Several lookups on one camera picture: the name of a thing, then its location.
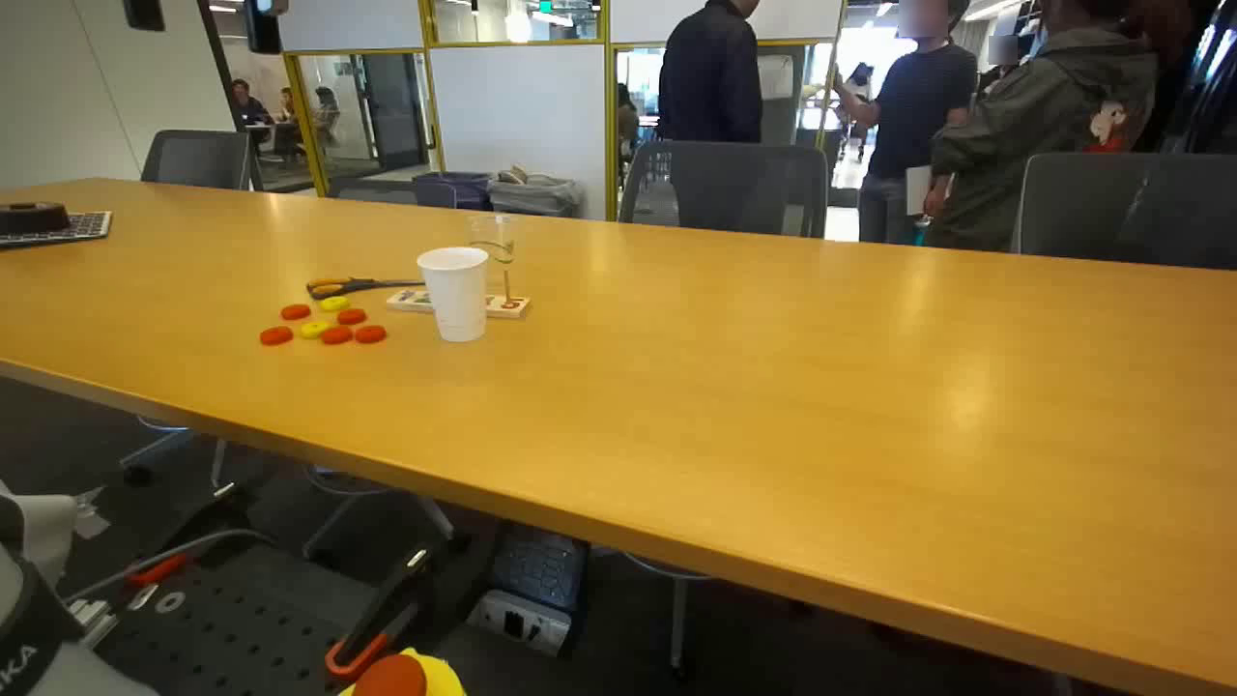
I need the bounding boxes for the clear plastic cup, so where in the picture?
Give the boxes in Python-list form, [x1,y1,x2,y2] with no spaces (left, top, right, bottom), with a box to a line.
[476,211,523,312]

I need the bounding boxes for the white paper cup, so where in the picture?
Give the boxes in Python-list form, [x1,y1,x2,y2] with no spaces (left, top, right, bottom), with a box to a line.
[415,242,496,347]

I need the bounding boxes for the grey storage bin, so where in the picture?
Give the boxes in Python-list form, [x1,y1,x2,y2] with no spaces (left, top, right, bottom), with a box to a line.
[483,169,592,220]

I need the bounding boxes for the grey mesh chair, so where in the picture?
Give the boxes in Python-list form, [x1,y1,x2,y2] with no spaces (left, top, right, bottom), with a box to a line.
[1010,152,1237,276]
[619,137,833,241]
[139,128,259,192]

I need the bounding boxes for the grey blue box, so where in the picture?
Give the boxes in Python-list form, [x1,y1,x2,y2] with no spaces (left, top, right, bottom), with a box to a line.
[483,523,596,617]

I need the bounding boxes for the dark blue storage bin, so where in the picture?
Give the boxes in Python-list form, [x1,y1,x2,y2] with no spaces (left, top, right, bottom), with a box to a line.
[408,166,497,211]

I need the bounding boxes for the yellow framed glass partition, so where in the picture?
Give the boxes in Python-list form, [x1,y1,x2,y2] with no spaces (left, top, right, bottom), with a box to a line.
[205,0,853,226]

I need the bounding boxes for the man in dark jacket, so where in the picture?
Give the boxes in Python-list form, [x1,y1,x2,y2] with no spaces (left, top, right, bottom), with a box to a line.
[653,0,770,147]

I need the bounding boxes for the woman in olive jacket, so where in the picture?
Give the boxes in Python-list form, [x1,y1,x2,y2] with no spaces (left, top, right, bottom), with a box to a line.
[925,0,1164,255]

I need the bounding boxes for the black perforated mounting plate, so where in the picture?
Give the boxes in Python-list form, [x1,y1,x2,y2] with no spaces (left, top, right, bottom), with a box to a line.
[60,505,440,696]

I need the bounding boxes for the grey laptop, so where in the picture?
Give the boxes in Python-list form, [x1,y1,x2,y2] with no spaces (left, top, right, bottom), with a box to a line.
[0,207,114,255]

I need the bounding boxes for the flat black device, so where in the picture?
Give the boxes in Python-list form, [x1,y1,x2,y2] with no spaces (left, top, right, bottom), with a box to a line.
[0,200,77,241]

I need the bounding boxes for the yellow black handled scissors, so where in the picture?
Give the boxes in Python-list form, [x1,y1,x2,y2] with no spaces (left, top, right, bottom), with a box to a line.
[302,271,429,304]

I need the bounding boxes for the black clamp orange handle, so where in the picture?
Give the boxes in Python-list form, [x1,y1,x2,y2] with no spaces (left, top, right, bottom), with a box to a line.
[322,546,435,687]

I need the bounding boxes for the small red handled tool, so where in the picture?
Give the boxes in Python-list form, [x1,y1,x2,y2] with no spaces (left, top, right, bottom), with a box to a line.
[125,554,193,597]

